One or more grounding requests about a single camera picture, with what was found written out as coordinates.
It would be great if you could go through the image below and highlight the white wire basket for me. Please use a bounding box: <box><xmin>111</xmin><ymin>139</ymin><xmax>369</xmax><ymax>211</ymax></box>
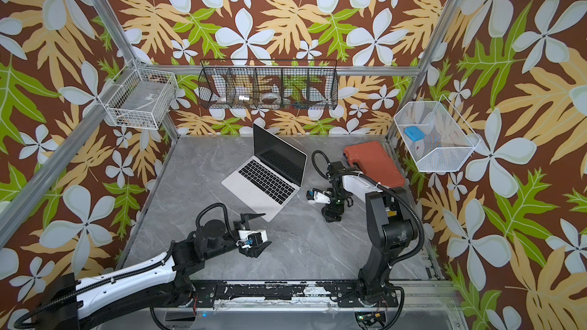
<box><xmin>102</xmin><ymin>67</ymin><xmax>178</xmax><ymax>130</ymax></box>
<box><xmin>394</xmin><ymin>98</ymin><xmax>481</xmax><ymax>174</ymax></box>

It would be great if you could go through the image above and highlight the black wire basket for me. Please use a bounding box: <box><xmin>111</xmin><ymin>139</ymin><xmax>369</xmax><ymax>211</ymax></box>
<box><xmin>196</xmin><ymin>59</ymin><xmax>339</xmax><ymax>110</ymax></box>

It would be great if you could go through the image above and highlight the red plastic tool case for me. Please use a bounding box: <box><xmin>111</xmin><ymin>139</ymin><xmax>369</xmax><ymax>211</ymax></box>
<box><xmin>343</xmin><ymin>141</ymin><xmax>406</xmax><ymax>189</ymax></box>

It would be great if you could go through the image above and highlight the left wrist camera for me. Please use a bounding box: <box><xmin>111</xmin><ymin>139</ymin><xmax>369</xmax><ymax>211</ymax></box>
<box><xmin>238</xmin><ymin>230</ymin><xmax>267</xmax><ymax>248</ymax></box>

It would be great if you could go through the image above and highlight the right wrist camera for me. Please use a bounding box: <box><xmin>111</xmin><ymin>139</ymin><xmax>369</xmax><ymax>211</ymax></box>
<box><xmin>306</xmin><ymin>189</ymin><xmax>331</xmax><ymax>205</ymax></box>

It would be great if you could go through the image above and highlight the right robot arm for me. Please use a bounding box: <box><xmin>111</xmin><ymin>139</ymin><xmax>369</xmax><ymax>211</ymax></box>
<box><xmin>307</xmin><ymin>151</ymin><xmax>424</xmax><ymax>306</ymax></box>

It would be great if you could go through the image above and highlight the white wire basket left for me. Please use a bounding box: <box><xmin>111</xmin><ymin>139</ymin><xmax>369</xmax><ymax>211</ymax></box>
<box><xmin>102</xmin><ymin>67</ymin><xmax>178</xmax><ymax>130</ymax></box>

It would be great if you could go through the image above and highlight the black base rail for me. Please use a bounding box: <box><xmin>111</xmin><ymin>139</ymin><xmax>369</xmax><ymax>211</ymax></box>
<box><xmin>192</xmin><ymin>280</ymin><xmax>401</xmax><ymax>310</ymax></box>

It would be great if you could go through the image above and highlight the silver laptop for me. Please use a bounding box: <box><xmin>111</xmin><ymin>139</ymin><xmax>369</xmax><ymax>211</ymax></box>
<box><xmin>222</xmin><ymin>125</ymin><xmax>308</xmax><ymax>222</ymax></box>

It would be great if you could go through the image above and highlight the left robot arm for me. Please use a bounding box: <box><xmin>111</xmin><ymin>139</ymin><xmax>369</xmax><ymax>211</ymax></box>
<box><xmin>12</xmin><ymin>203</ymin><xmax>271</xmax><ymax>329</ymax></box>

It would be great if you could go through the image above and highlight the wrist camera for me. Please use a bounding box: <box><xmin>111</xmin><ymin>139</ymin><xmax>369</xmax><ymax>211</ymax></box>
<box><xmin>306</xmin><ymin>189</ymin><xmax>331</xmax><ymax>205</ymax></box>
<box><xmin>238</xmin><ymin>230</ymin><xmax>267</xmax><ymax>248</ymax></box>

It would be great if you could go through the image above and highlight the blue object in basket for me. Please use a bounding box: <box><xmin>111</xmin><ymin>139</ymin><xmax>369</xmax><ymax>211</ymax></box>
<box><xmin>404</xmin><ymin>125</ymin><xmax>426</xmax><ymax>142</ymax></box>

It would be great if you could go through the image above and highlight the white wire basket right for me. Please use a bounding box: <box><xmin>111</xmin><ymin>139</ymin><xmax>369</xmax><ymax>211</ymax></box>
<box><xmin>394</xmin><ymin>98</ymin><xmax>481</xmax><ymax>174</ymax></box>

